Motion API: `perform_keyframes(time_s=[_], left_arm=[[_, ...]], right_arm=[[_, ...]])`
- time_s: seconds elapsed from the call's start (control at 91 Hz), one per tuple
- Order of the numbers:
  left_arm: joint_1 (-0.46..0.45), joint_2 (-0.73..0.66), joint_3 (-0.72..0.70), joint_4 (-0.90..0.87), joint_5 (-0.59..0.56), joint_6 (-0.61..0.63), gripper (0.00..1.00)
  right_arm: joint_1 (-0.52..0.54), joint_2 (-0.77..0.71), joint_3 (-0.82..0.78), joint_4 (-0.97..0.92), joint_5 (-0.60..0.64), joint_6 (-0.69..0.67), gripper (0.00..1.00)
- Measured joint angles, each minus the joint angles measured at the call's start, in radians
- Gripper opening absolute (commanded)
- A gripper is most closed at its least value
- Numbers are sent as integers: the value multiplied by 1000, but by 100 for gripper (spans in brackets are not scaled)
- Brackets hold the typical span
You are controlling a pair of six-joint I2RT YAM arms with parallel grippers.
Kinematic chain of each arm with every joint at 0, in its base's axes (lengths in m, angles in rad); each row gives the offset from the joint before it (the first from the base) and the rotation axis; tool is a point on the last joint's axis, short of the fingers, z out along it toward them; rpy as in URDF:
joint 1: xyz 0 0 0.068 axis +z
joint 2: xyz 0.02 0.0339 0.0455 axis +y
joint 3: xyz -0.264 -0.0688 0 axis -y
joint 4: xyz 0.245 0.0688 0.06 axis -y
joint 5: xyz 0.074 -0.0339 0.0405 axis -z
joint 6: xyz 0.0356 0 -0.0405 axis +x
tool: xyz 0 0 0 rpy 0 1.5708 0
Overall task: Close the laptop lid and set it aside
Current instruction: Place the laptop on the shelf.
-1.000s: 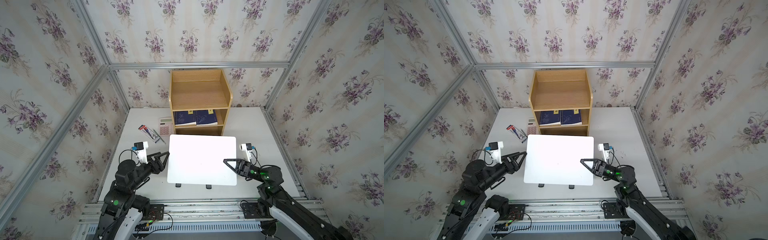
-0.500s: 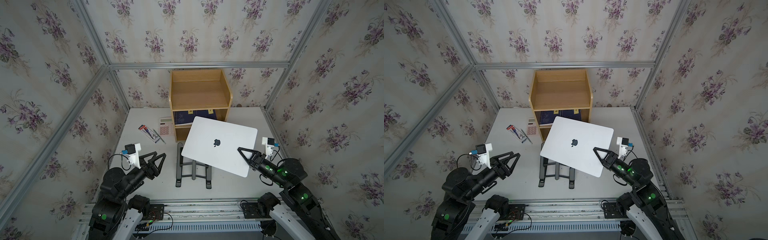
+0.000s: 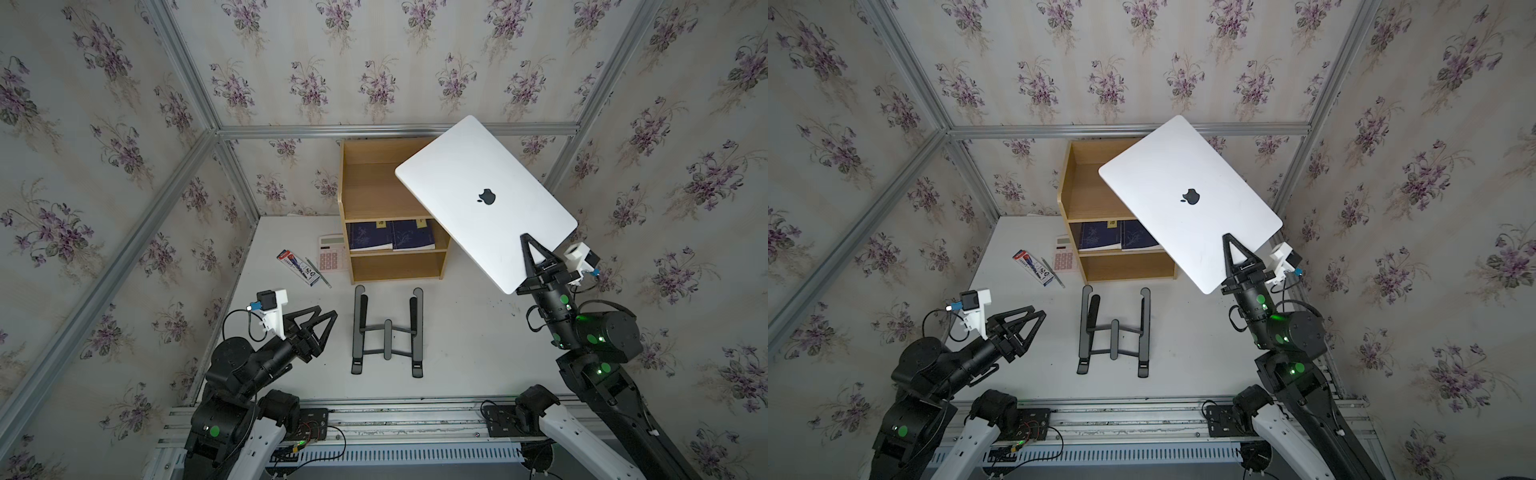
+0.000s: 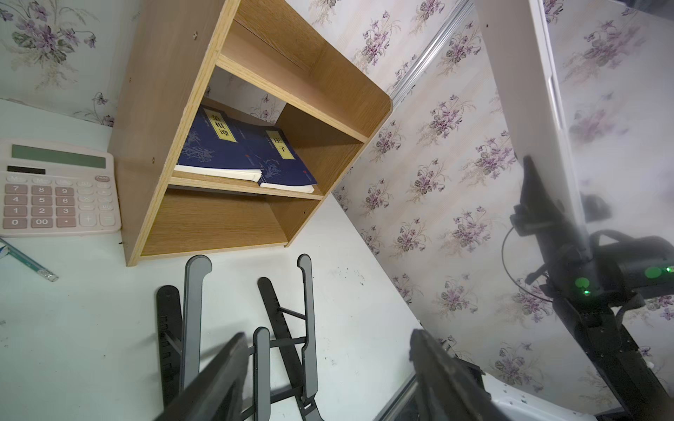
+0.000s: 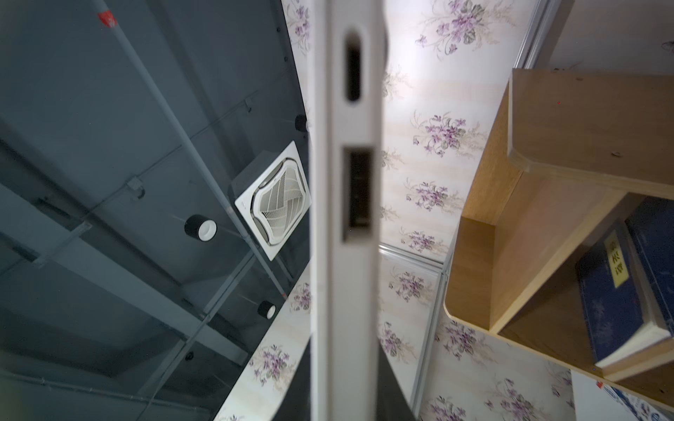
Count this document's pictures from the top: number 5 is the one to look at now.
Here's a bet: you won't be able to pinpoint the blue book right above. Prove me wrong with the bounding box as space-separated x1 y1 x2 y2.
626 198 673 334

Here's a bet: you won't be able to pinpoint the silver laptop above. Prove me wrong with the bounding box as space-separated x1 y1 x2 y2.
308 1 387 420

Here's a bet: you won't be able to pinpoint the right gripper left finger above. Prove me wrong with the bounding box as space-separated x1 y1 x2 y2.
271 341 312 421

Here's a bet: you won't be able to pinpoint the ceiling air conditioner vent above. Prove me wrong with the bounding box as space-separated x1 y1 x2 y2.
229 141 312 261

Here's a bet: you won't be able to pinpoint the pencil box 2B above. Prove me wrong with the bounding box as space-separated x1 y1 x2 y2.
596 382 673 421

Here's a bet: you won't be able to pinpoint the wooden shelf organizer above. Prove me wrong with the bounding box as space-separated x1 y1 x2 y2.
444 69 673 409

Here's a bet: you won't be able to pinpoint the black ceiling spotlight upper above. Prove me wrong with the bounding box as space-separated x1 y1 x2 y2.
184 214 218 242

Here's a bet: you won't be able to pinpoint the black ceiling spotlight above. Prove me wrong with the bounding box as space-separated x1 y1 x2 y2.
257 301 277 320
184 214 218 242

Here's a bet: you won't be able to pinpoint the blue book left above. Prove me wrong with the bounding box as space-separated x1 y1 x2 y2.
575 219 672 368

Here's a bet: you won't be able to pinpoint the black ceiling spotlight lower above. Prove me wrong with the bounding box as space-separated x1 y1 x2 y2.
257 301 277 320

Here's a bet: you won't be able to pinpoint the blue book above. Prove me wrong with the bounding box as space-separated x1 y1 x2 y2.
626 198 673 334
575 219 672 368

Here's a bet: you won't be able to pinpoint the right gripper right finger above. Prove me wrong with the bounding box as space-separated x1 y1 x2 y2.
376 346 416 421

